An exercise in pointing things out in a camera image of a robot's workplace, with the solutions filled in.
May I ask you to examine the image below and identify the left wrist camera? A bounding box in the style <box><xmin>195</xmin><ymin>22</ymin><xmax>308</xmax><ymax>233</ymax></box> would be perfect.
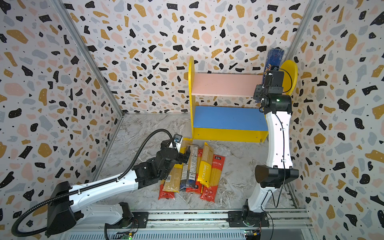
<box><xmin>172</xmin><ymin>134</ymin><xmax>183</xmax><ymax>148</ymax></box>

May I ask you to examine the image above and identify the clear printed spaghetti bag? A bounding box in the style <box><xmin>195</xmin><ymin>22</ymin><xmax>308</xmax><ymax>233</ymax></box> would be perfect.
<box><xmin>180</xmin><ymin>145</ymin><xmax>199</xmax><ymax>191</ymax></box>

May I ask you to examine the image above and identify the blue Barilla spaghetti bag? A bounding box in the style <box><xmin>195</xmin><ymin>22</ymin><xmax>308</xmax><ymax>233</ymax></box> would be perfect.
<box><xmin>262</xmin><ymin>48</ymin><xmax>285</xmax><ymax>84</ymax></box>

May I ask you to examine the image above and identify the black corrugated cable conduit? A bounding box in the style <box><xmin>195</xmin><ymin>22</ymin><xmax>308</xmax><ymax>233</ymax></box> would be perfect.
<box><xmin>11</xmin><ymin>128</ymin><xmax>175</xmax><ymax>238</ymax></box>

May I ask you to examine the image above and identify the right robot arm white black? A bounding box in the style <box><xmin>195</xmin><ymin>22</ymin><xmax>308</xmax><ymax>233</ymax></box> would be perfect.
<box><xmin>242</xmin><ymin>69</ymin><xmax>299</xmax><ymax>227</ymax></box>

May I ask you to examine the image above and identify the yellow Pastatime spaghetti bag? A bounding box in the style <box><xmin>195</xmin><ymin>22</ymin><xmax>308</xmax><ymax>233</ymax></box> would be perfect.
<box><xmin>197</xmin><ymin>143</ymin><xmax>214</xmax><ymax>188</ymax></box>

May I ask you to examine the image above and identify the yellow spaghetti bag rear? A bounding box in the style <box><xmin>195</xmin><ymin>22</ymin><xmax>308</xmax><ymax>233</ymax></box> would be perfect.
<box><xmin>181</xmin><ymin>138</ymin><xmax>193</xmax><ymax>148</ymax></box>

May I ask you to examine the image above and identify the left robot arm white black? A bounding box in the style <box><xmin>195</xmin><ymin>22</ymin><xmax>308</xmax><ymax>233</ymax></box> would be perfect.
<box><xmin>46</xmin><ymin>141</ymin><xmax>191</xmax><ymax>237</ymax></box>

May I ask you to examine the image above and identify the yellow shelf with coloured boards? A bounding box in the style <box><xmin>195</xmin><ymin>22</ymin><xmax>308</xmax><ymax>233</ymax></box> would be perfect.
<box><xmin>188</xmin><ymin>56</ymin><xmax>299</xmax><ymax>144</ymax></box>

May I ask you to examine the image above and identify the yellow label spaghetti bag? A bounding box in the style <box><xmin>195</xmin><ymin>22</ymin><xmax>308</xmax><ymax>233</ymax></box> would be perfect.
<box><xmin>163</xmin><ymin>163</ymin><xmax>188</xmax><ymax>193</ymax></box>

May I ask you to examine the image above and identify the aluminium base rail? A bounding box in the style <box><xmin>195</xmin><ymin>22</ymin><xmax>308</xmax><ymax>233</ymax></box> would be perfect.
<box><xmin>60</xmin><ymin>209</ymin><xmax>317</xmax><ymax>240</ymax></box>

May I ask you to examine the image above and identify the red spaghetti bag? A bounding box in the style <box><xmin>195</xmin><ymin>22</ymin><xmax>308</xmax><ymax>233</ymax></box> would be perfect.
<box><xmin>158</xmin><ymin>180</ymin><xmax>175</xmax><ymax>200</ymax></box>
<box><xmin>200</xmin><ymin>155</ymin><xmax>225</xmax><ymax>202</ymax></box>
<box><xmin>186</xmin><ymin>148</ymin><xmax>203</xmax><ymax>194</ymax></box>

